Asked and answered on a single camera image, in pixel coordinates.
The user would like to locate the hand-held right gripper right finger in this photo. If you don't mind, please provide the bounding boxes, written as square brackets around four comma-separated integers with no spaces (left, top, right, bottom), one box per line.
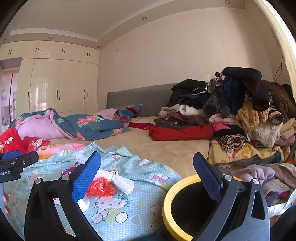
[193,152,270,241]

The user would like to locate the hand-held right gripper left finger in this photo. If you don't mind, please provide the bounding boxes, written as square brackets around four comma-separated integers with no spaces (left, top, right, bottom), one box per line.
[24,151,103,241]

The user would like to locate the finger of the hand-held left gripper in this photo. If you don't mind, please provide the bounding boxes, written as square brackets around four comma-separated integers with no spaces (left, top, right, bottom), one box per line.
[0,151,39,168]

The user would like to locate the red plastic wrapper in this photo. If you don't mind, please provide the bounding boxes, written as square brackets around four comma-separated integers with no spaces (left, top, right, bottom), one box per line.
[86,177,115,197]

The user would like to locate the white pleated paper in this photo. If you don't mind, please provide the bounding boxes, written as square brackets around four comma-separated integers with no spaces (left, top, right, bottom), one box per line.
[77,169,134,211]

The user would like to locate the yellow rim black trash bin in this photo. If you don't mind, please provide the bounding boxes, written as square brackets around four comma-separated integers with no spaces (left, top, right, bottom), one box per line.
[162,174,245,241]

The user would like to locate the person's left hand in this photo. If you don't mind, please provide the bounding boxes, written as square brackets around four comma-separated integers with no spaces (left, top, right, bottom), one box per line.
[1,193,11,215]

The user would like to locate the red cartoon blanket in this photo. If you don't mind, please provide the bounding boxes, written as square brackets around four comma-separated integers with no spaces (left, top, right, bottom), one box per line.
[0,127,51,154]

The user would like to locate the yellow cartoon blanket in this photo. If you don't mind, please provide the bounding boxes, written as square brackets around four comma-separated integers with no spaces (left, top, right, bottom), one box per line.
[207,139,290,165]

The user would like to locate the red folded garment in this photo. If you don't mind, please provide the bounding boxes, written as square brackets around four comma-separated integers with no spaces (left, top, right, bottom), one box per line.
[149,124,214,141]

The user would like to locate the teal floral quilt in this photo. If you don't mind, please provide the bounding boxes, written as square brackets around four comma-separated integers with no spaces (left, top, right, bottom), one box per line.
[8,108,132,141]

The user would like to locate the lavender sweater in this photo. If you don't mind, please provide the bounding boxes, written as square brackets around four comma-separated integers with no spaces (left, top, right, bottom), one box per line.
[230,164,275,186]

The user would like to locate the light blue cartoon blanket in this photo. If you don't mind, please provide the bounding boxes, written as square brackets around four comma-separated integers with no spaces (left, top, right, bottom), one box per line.
[3,142,183,239]

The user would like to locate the beige bed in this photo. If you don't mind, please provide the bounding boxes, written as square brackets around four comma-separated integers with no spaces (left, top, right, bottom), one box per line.
[46,116,211,179]

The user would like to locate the dark red cloth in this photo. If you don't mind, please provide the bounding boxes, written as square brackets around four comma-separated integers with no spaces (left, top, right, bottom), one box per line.
[128,122,154,131]

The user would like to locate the striped pillow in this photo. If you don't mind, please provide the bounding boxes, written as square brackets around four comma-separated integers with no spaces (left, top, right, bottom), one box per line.
[115,104,143,118]

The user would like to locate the white puffer jacket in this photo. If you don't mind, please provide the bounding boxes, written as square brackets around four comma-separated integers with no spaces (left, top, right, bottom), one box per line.
[268,197,296,216]

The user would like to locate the pile of clothes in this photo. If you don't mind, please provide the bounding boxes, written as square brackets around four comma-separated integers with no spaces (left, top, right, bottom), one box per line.
[158,67,296,149]

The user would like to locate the cream wardrobe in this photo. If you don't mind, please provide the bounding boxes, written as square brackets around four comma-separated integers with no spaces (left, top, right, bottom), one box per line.
[0,40,100,116]

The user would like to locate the grey headboard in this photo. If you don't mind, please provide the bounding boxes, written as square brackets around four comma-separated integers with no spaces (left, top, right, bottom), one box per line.
[106,83,179,117]

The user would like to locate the pink cartoon wall poster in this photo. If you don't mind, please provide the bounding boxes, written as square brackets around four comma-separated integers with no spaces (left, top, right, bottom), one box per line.
[0,73,19,130]

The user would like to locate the thin wall cable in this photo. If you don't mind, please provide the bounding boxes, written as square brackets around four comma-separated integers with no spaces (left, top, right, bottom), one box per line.
[274,56,284,81]

